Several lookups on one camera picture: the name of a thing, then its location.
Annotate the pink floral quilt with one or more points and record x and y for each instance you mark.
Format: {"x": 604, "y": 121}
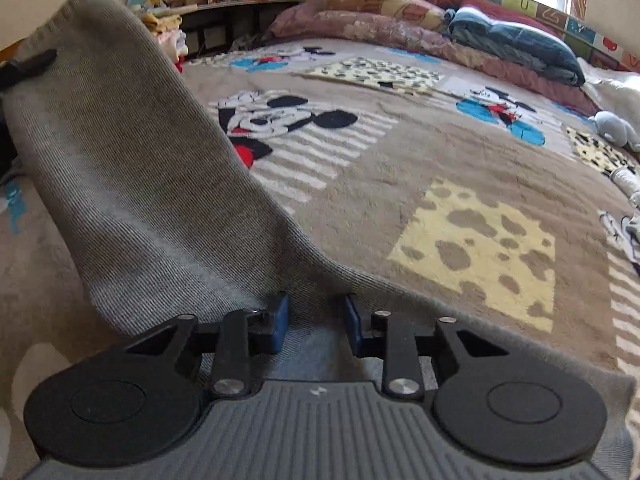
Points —
{"x": 380, "y": 25}

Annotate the grey knit sweater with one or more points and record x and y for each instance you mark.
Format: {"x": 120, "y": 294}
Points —
{"x": 140, "y": 200}

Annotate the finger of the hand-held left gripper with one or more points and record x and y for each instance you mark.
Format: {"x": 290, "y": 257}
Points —
{"x": 25, "y": 69}

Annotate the yellow and pink clothes pile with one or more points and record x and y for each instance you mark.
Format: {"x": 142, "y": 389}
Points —
{"x": 165, "y": 35}

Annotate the grey plush toy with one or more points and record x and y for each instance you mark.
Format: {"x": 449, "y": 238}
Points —
{"x": 616, "y": 129}

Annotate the cartoon printed blanket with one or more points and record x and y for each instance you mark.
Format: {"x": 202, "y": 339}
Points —
{"x": 400, "y": 170}

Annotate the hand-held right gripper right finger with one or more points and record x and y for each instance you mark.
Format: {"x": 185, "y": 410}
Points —
{"x": 351, "y": 327}

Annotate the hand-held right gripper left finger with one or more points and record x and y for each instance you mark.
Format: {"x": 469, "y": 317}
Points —
{"x": 280, "y": 324}

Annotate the colourful alphabet play mat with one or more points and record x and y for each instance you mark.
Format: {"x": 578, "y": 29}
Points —
{"x": 525, "y": 0}

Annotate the white fluffy blanket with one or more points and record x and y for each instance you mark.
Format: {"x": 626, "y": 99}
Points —
{"x": 612, "y": 87}

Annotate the dark wooden desk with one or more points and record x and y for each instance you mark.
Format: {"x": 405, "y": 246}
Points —
{"x": 235, "y": 17}

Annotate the dark blue folded blanket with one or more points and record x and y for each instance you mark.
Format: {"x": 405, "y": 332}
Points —
{"x": 515, "y": 42}

